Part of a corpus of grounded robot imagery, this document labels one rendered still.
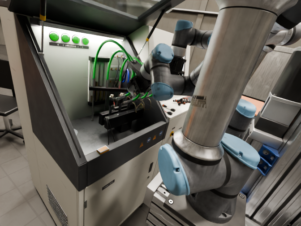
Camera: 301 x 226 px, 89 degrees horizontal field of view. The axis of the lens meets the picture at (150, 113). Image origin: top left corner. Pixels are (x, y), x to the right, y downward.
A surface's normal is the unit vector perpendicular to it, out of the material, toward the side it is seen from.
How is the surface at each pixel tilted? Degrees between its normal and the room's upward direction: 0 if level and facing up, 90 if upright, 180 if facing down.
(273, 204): 90
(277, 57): 90
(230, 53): 89
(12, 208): 0
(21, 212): 0
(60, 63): 90
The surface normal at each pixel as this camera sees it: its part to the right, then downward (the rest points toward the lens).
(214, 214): -0.22, 0.07
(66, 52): 0.75, 0.41
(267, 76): -0.54, 0.26
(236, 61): -0.16, 0.38
